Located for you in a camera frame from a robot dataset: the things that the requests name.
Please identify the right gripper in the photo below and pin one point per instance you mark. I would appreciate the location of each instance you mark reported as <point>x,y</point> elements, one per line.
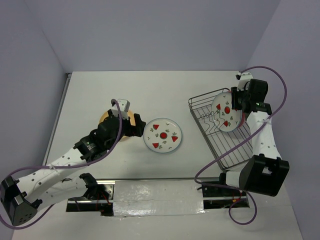
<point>234,94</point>

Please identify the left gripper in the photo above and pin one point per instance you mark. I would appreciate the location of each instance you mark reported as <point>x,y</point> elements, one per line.
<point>137,130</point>

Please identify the yellow plate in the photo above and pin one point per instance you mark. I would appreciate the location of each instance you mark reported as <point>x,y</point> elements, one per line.
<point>130,115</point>

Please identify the white strawberry plate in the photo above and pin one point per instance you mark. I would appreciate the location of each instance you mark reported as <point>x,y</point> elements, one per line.
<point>224,117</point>
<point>162,135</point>

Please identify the pink plate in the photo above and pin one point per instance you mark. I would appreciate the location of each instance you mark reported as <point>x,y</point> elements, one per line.
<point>242,121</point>

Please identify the wire dish rack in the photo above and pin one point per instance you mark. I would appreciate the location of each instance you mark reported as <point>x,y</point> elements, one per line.
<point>219,142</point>

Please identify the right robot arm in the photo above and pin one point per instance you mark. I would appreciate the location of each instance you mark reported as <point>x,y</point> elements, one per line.
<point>265,171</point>

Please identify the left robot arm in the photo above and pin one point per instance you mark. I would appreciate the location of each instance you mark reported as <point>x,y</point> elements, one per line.
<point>23,198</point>

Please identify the silver taped panel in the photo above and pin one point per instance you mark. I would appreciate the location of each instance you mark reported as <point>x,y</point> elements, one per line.
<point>157,198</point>

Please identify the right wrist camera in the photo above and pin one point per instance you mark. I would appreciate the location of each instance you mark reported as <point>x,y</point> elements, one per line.
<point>243,80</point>

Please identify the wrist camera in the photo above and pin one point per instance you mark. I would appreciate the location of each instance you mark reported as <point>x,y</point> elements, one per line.
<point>243,80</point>
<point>124,105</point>

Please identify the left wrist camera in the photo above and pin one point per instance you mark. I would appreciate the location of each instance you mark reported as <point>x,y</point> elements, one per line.
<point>124,105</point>

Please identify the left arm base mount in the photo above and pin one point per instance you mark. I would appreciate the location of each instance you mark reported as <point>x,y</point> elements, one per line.
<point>98,197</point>

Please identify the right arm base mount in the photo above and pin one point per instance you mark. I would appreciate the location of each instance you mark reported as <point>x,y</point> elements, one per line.
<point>221,198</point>

